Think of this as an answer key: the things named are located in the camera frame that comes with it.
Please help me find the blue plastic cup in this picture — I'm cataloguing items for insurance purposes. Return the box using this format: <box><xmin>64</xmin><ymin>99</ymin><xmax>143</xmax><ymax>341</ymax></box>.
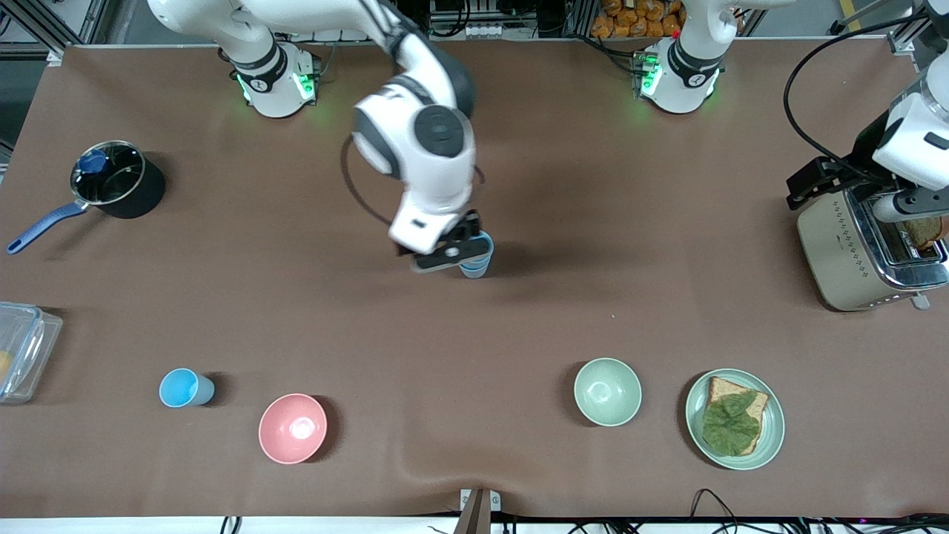
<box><xmin>457</xmin><ymin>231</ymin><xmax>495</xmax><ymax>263</ymax></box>
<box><xmin>159</xmin><ymin>368</ymin><xmax>216</xmax><ymax>409</ymax></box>

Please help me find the beige and chrome toaster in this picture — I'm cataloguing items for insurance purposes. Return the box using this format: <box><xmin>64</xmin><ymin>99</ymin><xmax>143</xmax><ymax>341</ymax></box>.
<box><xmin>797</xmin><ymin>184</ymin><xmax>949</xmax><ymax>312</ymax></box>

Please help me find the brown toast slice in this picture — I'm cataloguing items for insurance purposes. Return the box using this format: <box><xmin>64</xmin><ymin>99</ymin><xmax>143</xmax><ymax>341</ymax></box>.
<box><xmin>903</xmin><ymin>217</ymin><xmax>947</xmax><ymax>250</ymax></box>

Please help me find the brown table cover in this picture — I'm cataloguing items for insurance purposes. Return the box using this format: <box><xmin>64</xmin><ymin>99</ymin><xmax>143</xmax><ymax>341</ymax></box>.
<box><xmin>0</xmin><ymin>41</ymin><xmax>949</xmax><ymax>518</ymax></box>

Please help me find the brown bread slice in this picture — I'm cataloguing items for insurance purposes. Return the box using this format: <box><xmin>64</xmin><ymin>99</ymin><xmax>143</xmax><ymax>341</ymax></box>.
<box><xmin>704</xmin><ymin>376</ymin><xmax>770</xmax><ymax>456</ymax></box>

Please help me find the pale green bowl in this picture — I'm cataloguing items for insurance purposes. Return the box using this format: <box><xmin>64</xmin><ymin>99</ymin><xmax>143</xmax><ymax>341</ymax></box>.
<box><xmin>574</xmin><ymin>358</ymin><xmax>643</xmax><ymax>427</ymax></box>

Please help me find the pale green plate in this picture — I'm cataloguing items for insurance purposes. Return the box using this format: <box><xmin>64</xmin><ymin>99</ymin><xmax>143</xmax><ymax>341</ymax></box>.
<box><xmin>685</xmin><ymin>369</ymin><xmax>785</xmax><ymax>471</ymax></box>

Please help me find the pink bowl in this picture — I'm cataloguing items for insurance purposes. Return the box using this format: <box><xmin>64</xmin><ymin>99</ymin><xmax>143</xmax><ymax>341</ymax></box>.
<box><xmin>259</xmin><ymin>393</ymin><xmax>328</xmax><ymax>465</ymax></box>

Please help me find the orange packaged goods pile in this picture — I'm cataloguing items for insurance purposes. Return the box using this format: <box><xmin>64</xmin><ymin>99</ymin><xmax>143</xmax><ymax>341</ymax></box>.
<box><xmin>591</xmin><ymin>0</ymin><xmax>683</xmax><ymax>39</ymax></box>

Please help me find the green lettuce leaf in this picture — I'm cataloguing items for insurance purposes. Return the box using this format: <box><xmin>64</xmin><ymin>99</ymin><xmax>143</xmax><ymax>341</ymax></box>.
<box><xmin>702</xmin><ymin>392</ymin><xmax>762</xmax><ymax>455</ymax></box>

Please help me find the glass lid with blue knob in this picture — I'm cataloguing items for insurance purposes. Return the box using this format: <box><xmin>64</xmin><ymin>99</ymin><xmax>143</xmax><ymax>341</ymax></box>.
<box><xmin>70</xmin><ymin>141</ymin><xmax>145</xmax><ymax>206</ymax></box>

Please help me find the clear plastic container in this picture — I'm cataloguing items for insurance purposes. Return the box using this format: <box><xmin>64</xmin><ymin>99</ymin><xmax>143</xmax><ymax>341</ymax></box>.
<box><xmin>0</xmin><ymin>302</ymin><xmax>64</xmax><ymax>403</ymax></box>

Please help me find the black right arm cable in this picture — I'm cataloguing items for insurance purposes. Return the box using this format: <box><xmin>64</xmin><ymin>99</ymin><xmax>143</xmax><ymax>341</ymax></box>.
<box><xmin>341</xmin><ymin>137</ymin><xmax>407</xmax><ymax>232</ymax></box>

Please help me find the metal table clamp bracket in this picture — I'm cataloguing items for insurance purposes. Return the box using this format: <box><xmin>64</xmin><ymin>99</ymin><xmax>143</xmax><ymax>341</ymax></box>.
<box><xmin>454</xmin><ymin>488</ymin><xmax>502</xmax><ymax>534</ymax></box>

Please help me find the black pot with blue handle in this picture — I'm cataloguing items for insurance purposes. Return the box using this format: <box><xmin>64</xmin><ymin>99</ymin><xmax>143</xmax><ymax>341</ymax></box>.
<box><xmin>7</xmin><ymin>141</ymin><xmax>166</xmax><ymax>255</ymax></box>

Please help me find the looped black cable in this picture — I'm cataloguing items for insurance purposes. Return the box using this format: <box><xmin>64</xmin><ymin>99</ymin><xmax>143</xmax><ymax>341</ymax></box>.
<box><xmin>691</xmin><ymin>488</ymin><xmax>742</xmax><ymax>534</ymax></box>

